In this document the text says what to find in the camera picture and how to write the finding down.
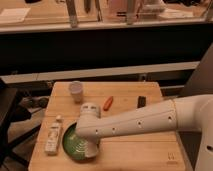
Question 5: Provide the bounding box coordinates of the dark chair at left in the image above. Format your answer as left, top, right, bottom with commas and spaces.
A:
0, 78, 40, 167

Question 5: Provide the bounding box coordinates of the white tube bottle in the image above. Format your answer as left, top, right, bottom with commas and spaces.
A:
45, 115, 62, 155

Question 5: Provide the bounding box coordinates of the metal frame post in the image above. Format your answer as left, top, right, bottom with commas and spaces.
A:
126, 0, 136, 25
66, 0, 78, 28

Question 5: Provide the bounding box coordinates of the metal frame post left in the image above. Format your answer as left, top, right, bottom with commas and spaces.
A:
66, 0, 78, 28

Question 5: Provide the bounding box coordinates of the black rectangular block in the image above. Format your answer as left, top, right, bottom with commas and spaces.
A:
137, 96, 146, 108

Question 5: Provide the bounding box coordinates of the green ceramic bowl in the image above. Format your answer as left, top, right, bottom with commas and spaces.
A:
62, 123, 89, 161

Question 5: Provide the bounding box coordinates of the wooden table board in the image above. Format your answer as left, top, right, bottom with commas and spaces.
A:
29, 82, 186, 171

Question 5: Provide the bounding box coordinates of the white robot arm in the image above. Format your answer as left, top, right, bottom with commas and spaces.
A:
76, 94, 213, 171

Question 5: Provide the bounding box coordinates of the white paper sheet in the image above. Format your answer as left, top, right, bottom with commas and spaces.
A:
0, 8, 30, 24

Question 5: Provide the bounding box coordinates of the metal frame post right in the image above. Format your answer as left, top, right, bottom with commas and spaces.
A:
126, 0, 136, 25

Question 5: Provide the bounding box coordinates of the orange carrot toy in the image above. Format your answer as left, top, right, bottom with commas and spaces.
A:
103, 96, 114, 111

